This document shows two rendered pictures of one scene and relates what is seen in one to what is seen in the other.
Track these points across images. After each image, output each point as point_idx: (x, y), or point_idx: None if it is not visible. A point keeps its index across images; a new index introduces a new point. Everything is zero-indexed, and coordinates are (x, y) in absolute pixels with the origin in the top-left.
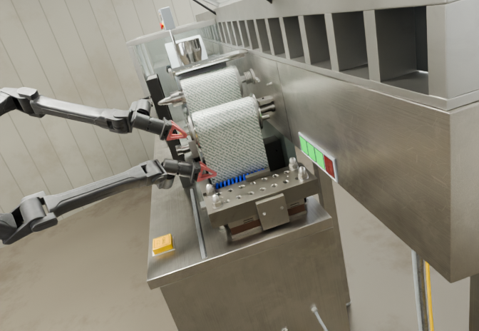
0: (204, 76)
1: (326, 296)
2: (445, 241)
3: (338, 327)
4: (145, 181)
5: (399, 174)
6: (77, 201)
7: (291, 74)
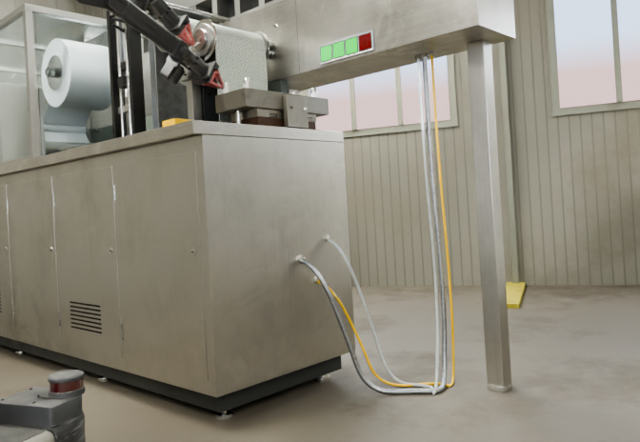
0: (191, 19)
1: (335, 225)
2: None
3: (342, 275)
4: (176, 45)
5: None
6: (135, 10)
7: None
